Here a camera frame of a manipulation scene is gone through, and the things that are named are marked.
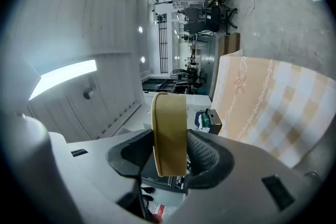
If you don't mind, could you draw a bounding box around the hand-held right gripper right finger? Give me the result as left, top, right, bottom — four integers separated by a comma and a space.
162, 129, 320, 224

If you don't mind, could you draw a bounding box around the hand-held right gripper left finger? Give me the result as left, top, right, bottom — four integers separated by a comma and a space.
48, 128, 159, 224

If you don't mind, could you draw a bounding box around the tan round container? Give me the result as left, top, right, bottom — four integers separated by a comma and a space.
150, 92, 189, 177

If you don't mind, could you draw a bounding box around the black box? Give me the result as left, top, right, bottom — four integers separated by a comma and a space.
205, 108, 223, 136

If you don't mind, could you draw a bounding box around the grey ceiling dome sensor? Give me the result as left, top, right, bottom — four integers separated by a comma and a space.
82, 88, 95, 100

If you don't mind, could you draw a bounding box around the blue and green tissue box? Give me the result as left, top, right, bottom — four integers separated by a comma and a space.
194, 111, 211, 132

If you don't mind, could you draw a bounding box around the red and white packet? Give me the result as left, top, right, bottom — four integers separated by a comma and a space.
150, 202, 169, 218

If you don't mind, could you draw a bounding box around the table with orange checkered cloth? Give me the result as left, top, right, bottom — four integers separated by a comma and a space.
211, 50, 336, 169

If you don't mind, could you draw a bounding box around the long fluorescent ceiling light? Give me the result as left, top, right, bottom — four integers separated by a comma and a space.
28, 59, 98, 101

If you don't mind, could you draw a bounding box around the black standing fan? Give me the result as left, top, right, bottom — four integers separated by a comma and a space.
169, 68, 186, 81

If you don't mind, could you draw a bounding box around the black grid rack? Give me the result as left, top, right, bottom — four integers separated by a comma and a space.
157, 14, 169, 74

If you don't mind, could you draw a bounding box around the wooden board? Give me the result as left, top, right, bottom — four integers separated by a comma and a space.
218, 32, 241, 57

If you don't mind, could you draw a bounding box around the black office chair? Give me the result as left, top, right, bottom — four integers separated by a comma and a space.
183, 5, 239, 35

